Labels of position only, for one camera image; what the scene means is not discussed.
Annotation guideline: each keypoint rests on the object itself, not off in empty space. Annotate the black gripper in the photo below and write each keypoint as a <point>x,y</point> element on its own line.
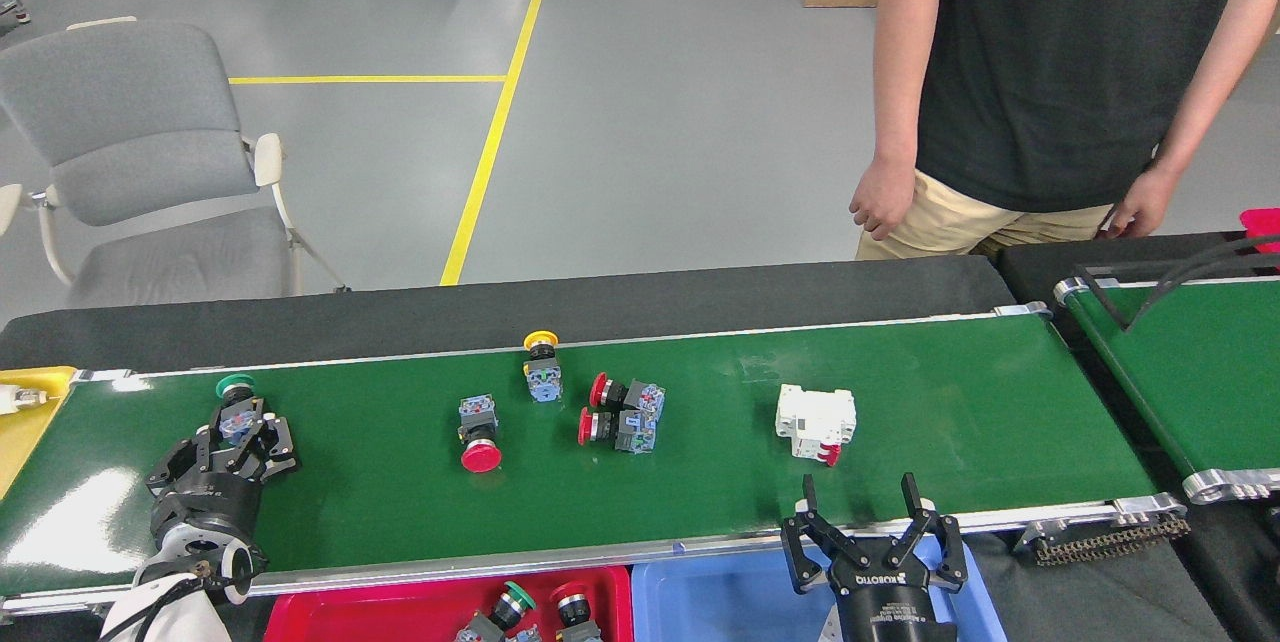
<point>205,512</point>
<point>885,607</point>

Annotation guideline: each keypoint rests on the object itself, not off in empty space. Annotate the green push button switch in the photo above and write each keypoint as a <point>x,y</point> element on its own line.
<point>235,387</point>
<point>518,594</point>

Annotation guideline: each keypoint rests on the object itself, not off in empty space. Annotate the red push button switch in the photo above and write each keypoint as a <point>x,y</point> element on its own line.
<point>645,400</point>
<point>635,434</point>
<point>481,457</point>
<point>575,610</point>

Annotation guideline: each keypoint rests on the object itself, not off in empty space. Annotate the yellow push button switch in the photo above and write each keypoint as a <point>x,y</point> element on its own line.
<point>543,382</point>

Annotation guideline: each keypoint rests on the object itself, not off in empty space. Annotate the person's right forearm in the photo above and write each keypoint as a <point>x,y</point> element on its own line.
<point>910,52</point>

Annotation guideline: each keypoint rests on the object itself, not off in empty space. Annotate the person's left forearm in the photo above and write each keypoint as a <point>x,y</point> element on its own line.
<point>1215,72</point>

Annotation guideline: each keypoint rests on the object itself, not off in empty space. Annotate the long green conveyor belt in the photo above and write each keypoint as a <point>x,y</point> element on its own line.
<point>700,482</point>

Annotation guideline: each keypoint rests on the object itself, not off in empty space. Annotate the green feeder conveyor belt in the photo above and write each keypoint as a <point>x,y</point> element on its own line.
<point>1200,382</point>

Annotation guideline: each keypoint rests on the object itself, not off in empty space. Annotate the person's right hand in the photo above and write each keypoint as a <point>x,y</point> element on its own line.
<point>885,197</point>

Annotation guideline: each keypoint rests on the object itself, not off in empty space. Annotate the person's left hand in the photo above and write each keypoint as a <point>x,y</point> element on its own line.
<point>1145,204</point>

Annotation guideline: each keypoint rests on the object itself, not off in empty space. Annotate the blue plastic bin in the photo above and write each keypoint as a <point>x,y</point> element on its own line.
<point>720,597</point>

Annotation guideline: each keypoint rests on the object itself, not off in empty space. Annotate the yellow plastic bin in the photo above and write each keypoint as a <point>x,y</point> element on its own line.
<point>25,432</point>

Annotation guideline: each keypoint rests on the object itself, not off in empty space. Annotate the red plastic bin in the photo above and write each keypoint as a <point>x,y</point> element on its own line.
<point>380,617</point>

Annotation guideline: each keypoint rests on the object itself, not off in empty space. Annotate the white bulb with metal base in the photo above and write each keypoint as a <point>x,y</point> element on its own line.
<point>18,401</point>

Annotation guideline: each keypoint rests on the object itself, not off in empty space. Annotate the grey office chair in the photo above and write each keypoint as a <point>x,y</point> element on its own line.
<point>130,122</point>

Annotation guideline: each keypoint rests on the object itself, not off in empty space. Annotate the crimson plastic bin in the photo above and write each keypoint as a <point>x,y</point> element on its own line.
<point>1262,227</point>

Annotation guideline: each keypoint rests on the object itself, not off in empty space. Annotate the person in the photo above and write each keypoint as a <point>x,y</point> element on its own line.
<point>1050,52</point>

